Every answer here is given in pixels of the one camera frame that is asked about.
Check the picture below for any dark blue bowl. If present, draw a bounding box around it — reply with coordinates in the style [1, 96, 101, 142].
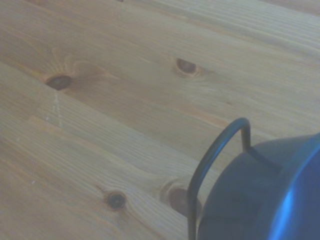
[196, 131, 320, 240]

